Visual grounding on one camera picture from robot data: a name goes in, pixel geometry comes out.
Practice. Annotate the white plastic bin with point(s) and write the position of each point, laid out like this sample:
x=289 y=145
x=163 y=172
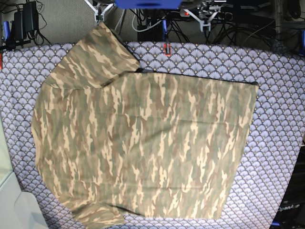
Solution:
x=18 y=209

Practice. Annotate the black power strip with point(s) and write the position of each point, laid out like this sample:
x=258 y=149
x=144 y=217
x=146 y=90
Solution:
x=223 y=14

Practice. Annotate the black power adapter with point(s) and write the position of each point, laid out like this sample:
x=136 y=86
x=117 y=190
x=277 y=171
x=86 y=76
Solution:
x=26 y=21

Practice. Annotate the camouflage T-shirt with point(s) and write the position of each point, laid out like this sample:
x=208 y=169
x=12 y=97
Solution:
x=110 y=139

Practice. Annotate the blue plastic mount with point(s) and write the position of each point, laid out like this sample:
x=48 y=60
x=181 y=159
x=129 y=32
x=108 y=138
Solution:
x=148 y=4

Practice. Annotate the purple fan-pattern table cloth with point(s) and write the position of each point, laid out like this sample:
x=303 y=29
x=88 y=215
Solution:
x=270 y=155

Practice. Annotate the red and black clamp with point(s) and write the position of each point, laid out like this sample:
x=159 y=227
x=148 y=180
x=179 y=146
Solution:
x=167 y=49

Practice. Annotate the black OpenArm box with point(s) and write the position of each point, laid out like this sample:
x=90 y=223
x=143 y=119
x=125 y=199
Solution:
x=291 y=213

